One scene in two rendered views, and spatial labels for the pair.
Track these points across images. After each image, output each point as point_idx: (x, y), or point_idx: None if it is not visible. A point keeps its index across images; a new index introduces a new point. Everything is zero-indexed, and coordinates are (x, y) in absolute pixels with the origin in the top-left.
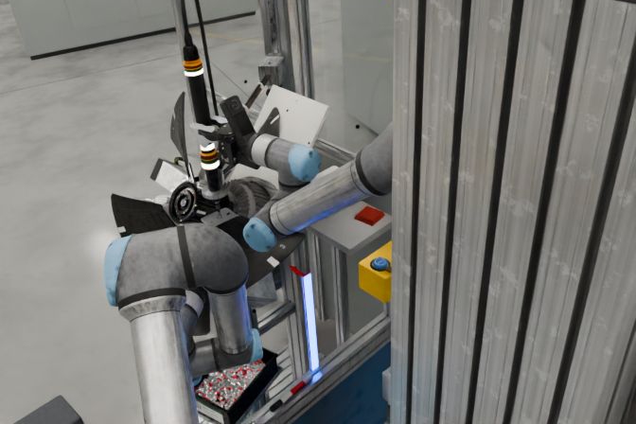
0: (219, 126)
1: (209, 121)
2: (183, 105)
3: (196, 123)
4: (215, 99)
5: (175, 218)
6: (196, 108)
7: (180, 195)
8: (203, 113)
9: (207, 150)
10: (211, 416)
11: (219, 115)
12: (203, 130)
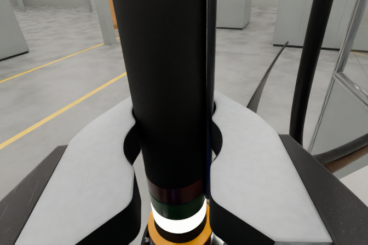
0: (209, 196)
1: (194, 127)
2: (271, 63)
3: (128, 104)
4: (317, 41)
5: (145, 235)
6: (115, 12)
7: None
8: (139, 58)
9: (160, 226)
10: None
11: (305, 114)
12: (52, 176)
